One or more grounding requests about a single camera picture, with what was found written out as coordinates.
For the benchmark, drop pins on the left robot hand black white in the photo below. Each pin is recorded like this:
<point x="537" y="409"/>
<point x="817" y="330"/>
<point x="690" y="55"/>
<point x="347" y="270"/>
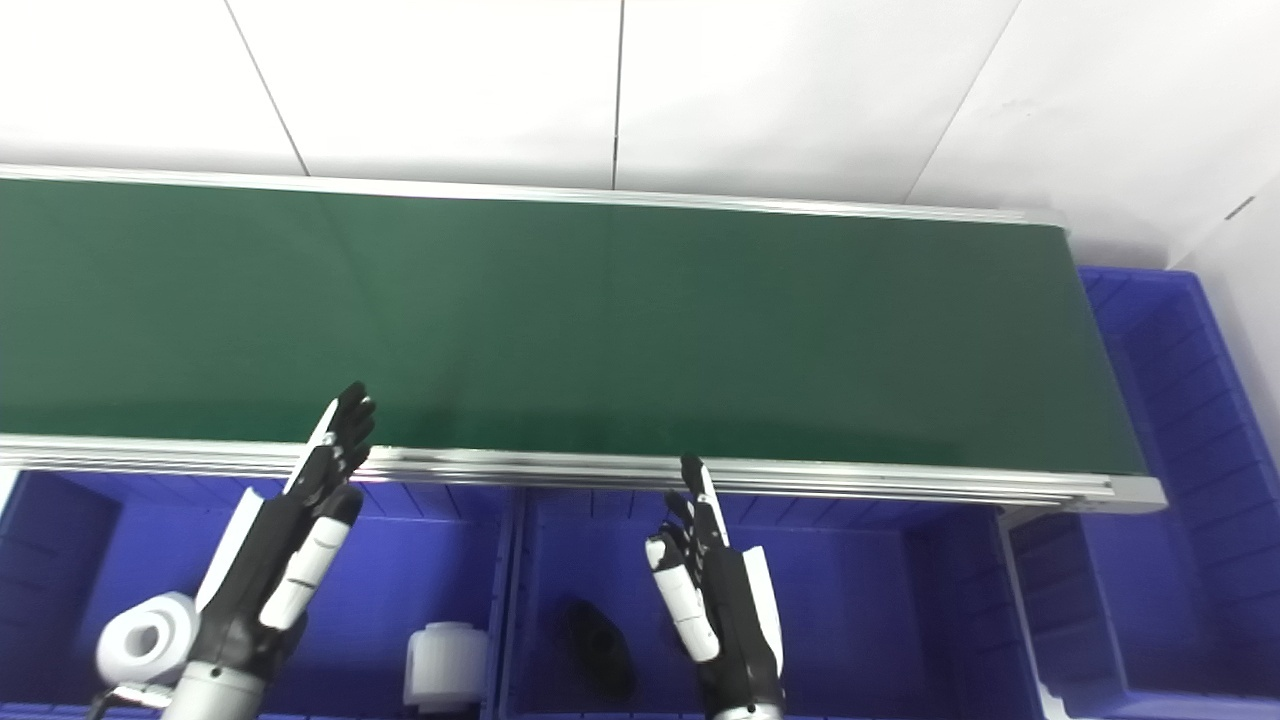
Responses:
<point x="270" y="570"/>

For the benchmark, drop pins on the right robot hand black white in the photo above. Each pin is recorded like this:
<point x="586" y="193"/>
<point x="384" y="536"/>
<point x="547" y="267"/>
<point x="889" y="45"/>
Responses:
<point x="735" y="620"/>

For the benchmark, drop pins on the white cylindrical plastic part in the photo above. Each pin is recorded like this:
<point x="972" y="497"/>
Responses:
<point x="150" y="635"/>
<point x="447" y="665"/>

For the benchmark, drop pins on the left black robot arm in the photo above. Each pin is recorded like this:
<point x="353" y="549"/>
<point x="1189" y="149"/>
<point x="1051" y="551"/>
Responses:
<point x="215" y="695"/>

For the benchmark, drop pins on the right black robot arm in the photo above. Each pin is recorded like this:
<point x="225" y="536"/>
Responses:
<point x="745" y="714"/>

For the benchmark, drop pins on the blue plastic bin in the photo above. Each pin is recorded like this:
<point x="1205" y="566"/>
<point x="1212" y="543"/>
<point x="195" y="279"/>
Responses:
<point x="860" y="610"/>
<point x="1190" y="420"/>
<point x="420" y="560"/>

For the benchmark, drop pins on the black plastic part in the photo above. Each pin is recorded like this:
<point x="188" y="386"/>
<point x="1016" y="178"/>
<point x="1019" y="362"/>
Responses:
<point x="600" y="648"/>

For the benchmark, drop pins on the green conveyor belt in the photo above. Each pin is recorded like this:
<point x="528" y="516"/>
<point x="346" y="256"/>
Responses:
<point x="600" y="330"/>
<point x="560" y="468"/>

